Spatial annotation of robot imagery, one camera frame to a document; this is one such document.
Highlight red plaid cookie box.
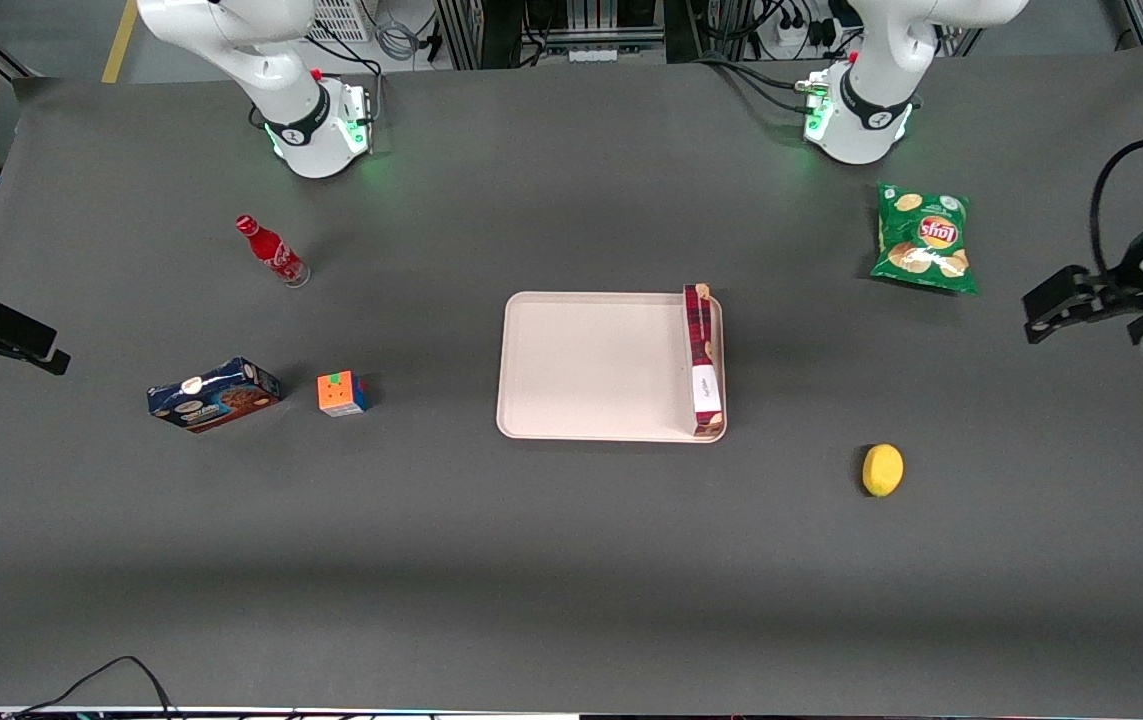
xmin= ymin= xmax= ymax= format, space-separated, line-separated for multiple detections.
xmin=682 ymin=283 xmax=728 ymax=440

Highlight pale pink plastic tray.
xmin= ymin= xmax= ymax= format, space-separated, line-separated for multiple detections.
xmin=496 ymin=291 xmax=729 ymax=444

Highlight blue cookie box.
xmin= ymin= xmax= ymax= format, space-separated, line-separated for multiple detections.
xmin=147 ymin=357 xmax=283 ymax=434

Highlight green chips bag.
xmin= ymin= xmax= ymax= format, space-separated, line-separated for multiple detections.
xmin=869 ymin=182 xmax=979 ymax=296

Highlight yellow lemon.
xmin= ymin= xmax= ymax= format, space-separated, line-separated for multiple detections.
xmin=861 ymin=443 xmax=905 ymax=498

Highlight white power strip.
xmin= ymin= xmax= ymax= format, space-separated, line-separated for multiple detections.
xmin=774 ymin=8 xmax=842 ymax=53

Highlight dark grey table mat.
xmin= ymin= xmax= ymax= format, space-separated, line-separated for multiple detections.
xmin=0 ymin=35 xmax=1143 ymax=717

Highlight black equipment rack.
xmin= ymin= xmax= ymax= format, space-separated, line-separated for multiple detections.
xmin=436 ymin=0 xmax=692 ymax=71

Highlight colourful puzzle cube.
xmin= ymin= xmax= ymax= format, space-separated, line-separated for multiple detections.
xmin=317 ymin=371 xmax=370 ymax=418

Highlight red soda bottle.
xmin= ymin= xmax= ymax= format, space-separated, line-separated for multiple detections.
xmin=235 ymin=214 xmax=312 ymax=289

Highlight black clamp mounted device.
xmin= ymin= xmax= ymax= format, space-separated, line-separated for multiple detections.
xmin=0 ymin=255 xmax=72 ymax=378

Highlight black left arm base cables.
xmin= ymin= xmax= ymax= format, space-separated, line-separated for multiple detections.
xmin=699 ymin=55 xmax=820 ymax=114

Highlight grey coiled cable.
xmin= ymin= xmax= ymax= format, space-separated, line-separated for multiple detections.
xmin=374 ymin=18 xmax=420 ymax=62

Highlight long black looping cable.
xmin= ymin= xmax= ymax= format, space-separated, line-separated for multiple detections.
xmin=3 ymin=655 xmax=180 ymax=720

